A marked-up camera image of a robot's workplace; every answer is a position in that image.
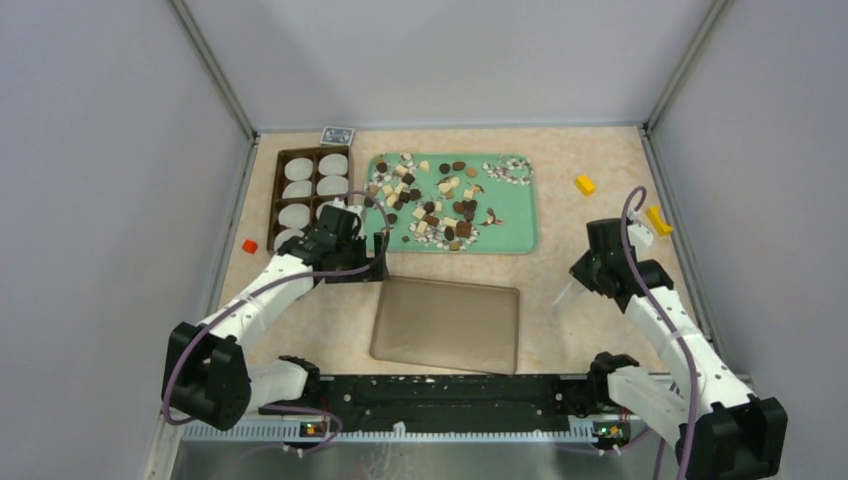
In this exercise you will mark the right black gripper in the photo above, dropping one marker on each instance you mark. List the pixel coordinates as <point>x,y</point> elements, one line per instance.
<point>578,270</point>

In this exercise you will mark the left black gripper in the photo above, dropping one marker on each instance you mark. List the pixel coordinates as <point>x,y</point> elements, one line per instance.
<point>378,272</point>

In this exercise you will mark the brown box lid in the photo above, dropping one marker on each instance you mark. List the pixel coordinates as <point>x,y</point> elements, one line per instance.
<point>450,325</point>

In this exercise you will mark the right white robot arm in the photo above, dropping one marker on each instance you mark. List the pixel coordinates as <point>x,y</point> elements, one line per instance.
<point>718,426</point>

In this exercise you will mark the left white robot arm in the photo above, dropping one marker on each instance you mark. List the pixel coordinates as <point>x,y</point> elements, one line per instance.
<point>206,376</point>

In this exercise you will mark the brown chocolate box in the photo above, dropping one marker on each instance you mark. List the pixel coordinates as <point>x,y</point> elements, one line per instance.
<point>305,180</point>

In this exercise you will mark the brown rectangular chocolate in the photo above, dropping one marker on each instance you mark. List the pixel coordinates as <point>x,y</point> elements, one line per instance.
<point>463,229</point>

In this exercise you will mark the red small block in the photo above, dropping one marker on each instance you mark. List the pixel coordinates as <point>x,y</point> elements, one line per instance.
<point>250,246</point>

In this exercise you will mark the yellow block far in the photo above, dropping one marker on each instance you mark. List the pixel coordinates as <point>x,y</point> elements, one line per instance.
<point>585,185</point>

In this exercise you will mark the blue playing card deck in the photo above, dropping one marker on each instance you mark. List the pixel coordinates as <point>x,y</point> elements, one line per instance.
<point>337,136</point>

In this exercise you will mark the green floral tray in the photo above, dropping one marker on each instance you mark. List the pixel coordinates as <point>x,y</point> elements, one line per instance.
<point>420,194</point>

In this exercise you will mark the yellow block near wall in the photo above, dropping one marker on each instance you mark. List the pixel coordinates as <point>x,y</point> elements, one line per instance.
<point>657,221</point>

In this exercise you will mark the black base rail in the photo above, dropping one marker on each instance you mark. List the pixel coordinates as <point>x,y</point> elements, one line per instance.
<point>496,404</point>

